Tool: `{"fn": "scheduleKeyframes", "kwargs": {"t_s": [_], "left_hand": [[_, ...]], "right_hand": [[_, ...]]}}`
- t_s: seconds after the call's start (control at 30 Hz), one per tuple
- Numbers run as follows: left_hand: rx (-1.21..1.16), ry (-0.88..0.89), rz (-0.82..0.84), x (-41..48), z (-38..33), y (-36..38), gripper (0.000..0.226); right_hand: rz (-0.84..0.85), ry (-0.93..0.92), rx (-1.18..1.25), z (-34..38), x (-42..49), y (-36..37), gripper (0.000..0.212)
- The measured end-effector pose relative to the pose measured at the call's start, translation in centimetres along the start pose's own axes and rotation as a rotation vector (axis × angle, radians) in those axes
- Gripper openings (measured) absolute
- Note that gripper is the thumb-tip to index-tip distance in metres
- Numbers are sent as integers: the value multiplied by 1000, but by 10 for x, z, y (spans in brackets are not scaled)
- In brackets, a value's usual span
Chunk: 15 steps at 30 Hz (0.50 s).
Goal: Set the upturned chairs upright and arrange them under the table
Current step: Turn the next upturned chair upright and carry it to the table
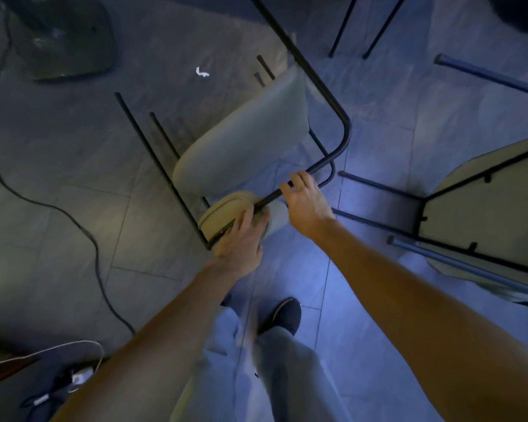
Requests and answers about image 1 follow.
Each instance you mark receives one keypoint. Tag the person's left hand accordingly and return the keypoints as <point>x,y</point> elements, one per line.
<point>237,250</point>

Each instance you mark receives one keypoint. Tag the person's right hand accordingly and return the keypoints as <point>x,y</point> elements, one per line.
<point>309,210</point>

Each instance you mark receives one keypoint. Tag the person's right thumb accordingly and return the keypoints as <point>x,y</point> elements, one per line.
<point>287,192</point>

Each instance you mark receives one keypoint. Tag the person's left fingers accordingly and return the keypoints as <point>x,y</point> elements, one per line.
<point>247,218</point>

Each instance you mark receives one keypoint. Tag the beige chair with black frame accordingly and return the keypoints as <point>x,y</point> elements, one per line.
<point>246,140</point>

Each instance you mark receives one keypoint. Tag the person's right forearm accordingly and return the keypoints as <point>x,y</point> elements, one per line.
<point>413,320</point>

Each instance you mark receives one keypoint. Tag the person's left forearm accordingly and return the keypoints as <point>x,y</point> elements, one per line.
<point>158,347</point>

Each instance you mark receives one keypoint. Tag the dark right shoe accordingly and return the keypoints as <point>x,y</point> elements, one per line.
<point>284,315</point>

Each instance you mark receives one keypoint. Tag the white paper scrap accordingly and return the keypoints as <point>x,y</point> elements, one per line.
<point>202,72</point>

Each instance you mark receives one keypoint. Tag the grey trousers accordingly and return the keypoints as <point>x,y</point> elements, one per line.
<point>286,377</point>

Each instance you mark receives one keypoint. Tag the black metal furniture leg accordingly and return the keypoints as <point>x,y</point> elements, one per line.
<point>343,27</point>
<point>385,27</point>

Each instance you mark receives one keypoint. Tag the grey metal pole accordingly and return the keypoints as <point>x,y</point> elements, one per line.
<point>488,74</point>
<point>466,267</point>

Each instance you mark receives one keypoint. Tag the black power adapter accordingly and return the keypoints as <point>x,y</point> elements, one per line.
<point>57,386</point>

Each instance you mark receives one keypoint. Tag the dark plastic-wrapped stand base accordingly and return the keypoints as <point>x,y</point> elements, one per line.
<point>66,39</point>

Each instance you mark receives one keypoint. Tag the brown wooden furniture piece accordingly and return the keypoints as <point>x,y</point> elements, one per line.
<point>2,369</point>

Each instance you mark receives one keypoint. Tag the overturned beige chair black frame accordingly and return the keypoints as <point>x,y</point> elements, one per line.
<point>488,210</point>

